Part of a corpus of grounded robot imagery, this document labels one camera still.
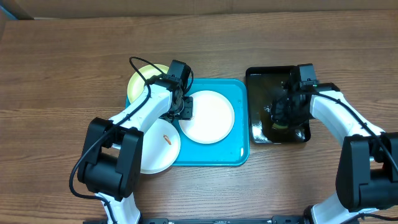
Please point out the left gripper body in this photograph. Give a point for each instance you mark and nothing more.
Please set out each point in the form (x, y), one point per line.
(185, 112)

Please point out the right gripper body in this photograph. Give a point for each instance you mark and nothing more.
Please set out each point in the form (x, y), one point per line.
(280, 112)

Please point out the green yellow sponge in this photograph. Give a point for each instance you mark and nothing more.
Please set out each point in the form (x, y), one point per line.
(280, 126)

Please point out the white plate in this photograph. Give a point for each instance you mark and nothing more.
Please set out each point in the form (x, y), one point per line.
(161, 147)
(212, 119)

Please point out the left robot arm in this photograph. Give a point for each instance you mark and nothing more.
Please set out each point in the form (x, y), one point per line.
(109, 166)

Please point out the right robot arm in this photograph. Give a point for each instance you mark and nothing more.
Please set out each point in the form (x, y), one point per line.
(366, 179)

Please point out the black water basin tray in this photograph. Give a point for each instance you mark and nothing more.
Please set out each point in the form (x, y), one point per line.
(264, 85)

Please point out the teal plastic tray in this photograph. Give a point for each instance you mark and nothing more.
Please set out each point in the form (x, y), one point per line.
(233, 150)

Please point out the yellow-green plate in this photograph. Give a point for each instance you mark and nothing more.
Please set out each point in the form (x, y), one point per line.
(136, 84)

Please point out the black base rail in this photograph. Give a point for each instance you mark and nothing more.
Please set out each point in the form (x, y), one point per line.
(278, 219)

